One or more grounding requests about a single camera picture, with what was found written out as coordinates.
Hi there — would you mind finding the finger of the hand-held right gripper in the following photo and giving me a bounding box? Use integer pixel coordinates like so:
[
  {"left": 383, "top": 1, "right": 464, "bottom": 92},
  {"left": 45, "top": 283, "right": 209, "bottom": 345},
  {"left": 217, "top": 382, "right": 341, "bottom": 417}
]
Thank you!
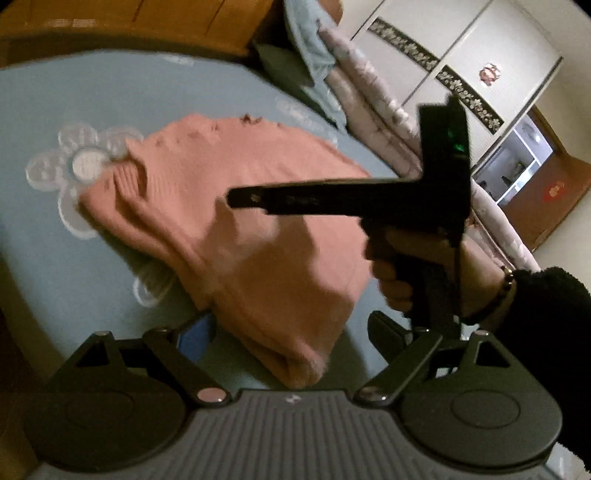
[{"left": 226, "top": 179, "right": 363, "bottom": 217}]

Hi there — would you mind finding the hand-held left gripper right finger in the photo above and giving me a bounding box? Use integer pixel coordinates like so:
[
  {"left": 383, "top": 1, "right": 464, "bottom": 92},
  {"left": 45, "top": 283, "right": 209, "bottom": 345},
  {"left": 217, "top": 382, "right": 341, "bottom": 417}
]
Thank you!
[{"left": 355, "top": 310, "right": 514, "bottom": 408}]

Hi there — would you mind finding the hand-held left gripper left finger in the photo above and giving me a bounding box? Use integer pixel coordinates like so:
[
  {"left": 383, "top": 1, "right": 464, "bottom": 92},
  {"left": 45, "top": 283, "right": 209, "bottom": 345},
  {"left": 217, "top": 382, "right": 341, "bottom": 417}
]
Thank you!
[{"left": 74, "top": 316, "right": 232, "bottom": 408}]

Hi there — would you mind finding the pink knitted sweater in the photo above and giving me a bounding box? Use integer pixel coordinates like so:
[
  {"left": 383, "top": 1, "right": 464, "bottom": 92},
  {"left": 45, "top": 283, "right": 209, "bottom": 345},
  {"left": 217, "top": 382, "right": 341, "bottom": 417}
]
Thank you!
[{"left": 79, "top": 113, "right": 377, "bottom": 389}]

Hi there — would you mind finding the person's right hand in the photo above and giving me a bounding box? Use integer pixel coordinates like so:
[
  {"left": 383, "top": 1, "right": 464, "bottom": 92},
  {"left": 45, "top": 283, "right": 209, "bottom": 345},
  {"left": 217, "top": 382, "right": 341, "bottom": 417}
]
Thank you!
[{"left": 364, "top": 228, "right": 514, "bottom": 325}]

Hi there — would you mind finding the folded pink floral quilt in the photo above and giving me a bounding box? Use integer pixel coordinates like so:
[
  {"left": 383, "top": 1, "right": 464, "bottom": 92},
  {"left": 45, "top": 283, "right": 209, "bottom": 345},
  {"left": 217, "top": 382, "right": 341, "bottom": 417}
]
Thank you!
[{"left": 318, "top": 21, "right": 542, "bottom": 273}]

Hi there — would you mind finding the wooden door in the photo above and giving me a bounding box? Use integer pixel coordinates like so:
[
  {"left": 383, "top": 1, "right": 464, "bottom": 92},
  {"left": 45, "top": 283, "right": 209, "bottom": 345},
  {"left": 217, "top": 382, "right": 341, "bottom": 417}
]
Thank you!
[{"left": 503, "top": 150, "right": 591, "bottom": 253}]

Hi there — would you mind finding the white wardrobe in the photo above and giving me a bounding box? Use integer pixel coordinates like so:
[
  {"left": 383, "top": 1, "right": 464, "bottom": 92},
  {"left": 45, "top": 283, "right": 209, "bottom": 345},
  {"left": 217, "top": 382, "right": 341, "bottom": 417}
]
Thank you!
[{"left": 339, "top": 0, "right": 565, "bottom": 169}]

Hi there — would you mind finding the blue pillow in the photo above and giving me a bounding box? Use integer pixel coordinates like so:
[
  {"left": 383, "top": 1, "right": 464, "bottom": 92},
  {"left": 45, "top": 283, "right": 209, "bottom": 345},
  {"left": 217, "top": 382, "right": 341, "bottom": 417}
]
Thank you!
[{"left": 283, "top": 0, "right": 348, "bottom": 131}]

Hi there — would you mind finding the wooden headboard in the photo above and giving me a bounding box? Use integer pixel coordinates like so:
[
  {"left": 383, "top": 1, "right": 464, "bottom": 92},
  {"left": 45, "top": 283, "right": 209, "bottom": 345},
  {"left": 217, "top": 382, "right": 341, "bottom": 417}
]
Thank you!
[{"left": 0, "top": 0, "right": 345, "bottom": 70}]

